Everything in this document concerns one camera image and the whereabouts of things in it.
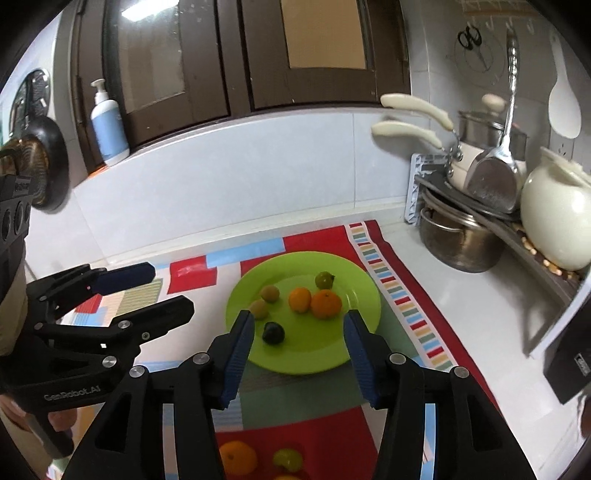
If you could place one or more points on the black frying pan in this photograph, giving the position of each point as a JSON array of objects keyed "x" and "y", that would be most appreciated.
[{"x": 51, "y": 161}]

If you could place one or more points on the white wall socket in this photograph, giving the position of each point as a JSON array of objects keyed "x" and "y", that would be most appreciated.
[{"x": 561, "y": 147}]

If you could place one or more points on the small black hanging scissors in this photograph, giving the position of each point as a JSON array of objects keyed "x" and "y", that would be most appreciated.
[{"x": 471, "y": 39}]

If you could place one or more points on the wooden bead trivet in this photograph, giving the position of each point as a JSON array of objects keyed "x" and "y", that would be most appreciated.
[{"x": 549, "y": 265}]

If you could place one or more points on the dark plum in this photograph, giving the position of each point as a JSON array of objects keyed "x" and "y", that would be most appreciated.
[{"x": 273, "y": 333}]

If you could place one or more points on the white-framed kitchen shelf rack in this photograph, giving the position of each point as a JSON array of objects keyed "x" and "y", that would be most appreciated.
[{"x": 508, "y": 226}]

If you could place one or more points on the orange with stem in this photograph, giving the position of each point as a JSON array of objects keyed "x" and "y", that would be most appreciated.
[{"x": 238, "y": 458}]

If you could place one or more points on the brown wooden window frame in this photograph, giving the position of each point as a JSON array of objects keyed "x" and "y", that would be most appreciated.
[{"x": 235, "y": 69}]

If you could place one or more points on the round metal grill plate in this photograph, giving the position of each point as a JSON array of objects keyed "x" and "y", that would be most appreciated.
[{"x": 32, "y": 92}]

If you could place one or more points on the person's left hand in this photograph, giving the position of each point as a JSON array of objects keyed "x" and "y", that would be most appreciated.
[{"x": 62, "y": 419}]

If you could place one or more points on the white rice paddle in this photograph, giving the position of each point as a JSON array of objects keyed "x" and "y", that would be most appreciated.
[{"x": 564, "y": 104}]

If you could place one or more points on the green plate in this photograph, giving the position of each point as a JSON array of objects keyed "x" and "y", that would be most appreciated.
[{"x": 314, "y": 346}]

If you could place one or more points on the large steel pot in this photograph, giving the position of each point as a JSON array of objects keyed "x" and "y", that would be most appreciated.
[{"x": 461, "y": 244}]

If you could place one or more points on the large orange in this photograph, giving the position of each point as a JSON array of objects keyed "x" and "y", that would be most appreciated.
[{"x": 326, "y": 305}]

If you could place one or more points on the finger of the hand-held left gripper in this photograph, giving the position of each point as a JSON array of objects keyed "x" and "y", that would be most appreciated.
[
  {"x": 152, "y": 318},
  {"x": 127, "y": 277}
]

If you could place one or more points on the small orange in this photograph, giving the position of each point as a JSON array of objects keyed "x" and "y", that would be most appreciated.
[{"x": 300, "y": 300}]

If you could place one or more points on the steel spatula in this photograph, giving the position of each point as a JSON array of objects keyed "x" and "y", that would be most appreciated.
[{"x": 496, "y": 175}]

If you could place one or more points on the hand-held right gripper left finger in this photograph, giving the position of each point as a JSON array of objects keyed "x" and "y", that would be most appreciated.
[{"x": 238, "y": 355}]

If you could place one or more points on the colourful patchwork mat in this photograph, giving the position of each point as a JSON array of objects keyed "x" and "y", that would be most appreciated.
[{"x": 300, "y": 401}]

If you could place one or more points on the white blue pump bottle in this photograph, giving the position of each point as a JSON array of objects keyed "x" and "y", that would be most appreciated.
[{"x": 107, "y": 129}]

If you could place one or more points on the black knife block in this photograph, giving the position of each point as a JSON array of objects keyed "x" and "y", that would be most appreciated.
[{"x": 570, "y": 364}]

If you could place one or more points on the cream pan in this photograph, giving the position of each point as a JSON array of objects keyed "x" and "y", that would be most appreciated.
[{"x": 406, "y": 131}]

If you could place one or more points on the white ceramic pot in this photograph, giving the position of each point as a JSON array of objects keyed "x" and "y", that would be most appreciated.
[{"x": 554, "y": 217}]

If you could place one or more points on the green round fruit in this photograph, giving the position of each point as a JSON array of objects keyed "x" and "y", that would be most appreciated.
[
  {"x": 286, "y": 460},
  {"x": 324, "y": 280}
]

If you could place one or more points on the yellow-green round fruit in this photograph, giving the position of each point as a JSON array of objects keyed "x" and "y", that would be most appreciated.
[
  {"x": 269, "y": 293},
  {"x": 258, "y": 309}
]

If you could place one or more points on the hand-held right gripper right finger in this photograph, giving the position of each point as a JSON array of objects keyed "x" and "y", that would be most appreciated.
[{"x": 362, "y": 360}]

